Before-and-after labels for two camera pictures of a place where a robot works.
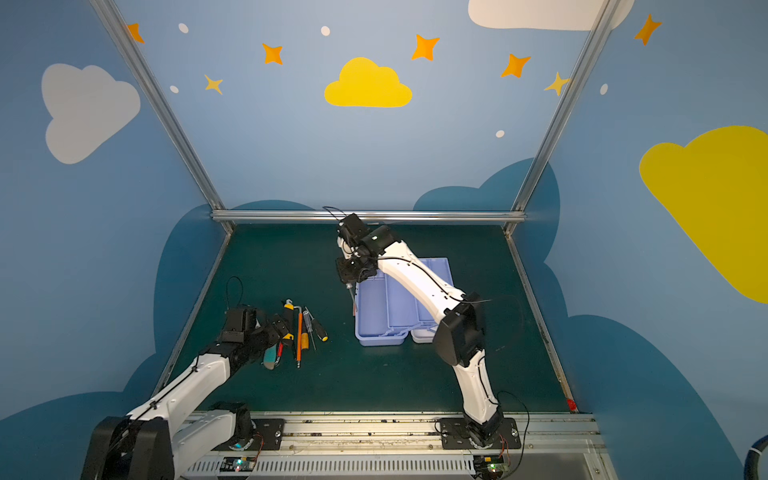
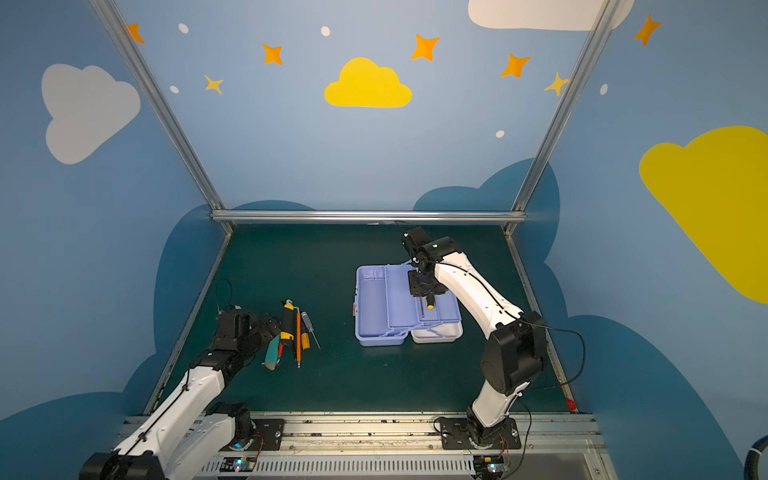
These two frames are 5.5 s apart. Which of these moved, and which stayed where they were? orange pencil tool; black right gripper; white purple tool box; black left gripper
Moved: black right gripper
Stayed: orange pencil tool; black left gripper; white purple tool box
